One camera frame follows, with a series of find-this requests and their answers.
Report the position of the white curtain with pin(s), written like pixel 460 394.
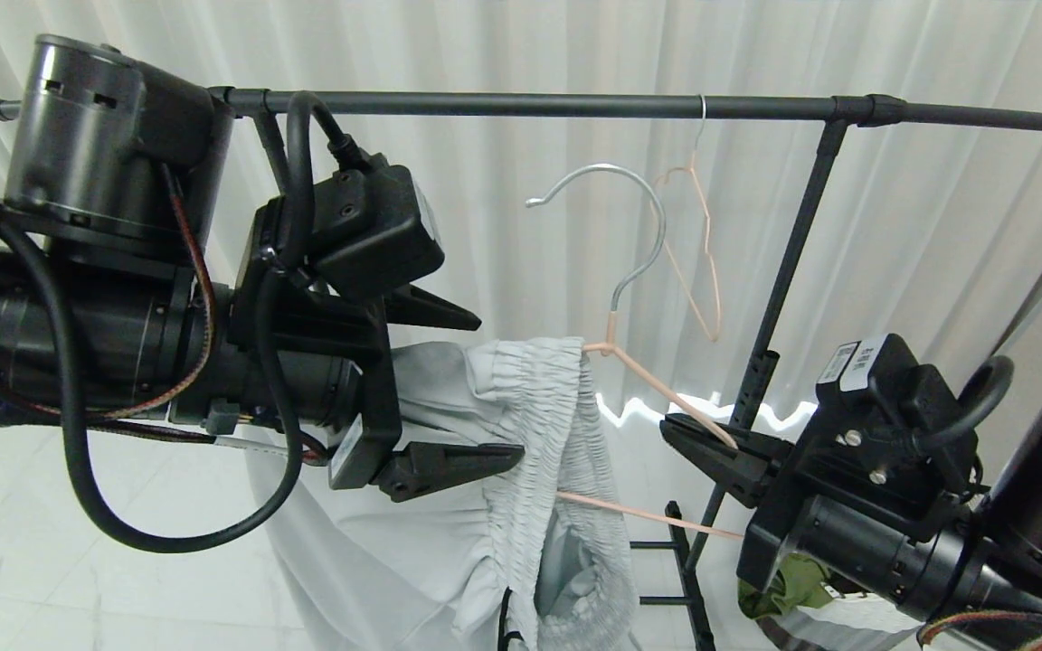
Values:
pixel 530 45

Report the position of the white laundry basket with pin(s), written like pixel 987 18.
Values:
pixel 847 619

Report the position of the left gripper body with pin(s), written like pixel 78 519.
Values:
pixel 123 344

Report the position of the pink clothes hanger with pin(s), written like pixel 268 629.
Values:
pixel 715 330
pixel 611 327

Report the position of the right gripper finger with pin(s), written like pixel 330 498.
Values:
pixel 743 475
pixel 738 438

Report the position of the green garment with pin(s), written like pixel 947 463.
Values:
pixel 792 583

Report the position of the black clothes rack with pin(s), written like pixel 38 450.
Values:
pixel 575 104

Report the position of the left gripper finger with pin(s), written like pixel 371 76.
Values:
pixel 421 309
pixel 440 468

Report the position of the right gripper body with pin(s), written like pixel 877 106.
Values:
pixel 865 556

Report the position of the pale grey shorts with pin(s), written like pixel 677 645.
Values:
pixel 530 389

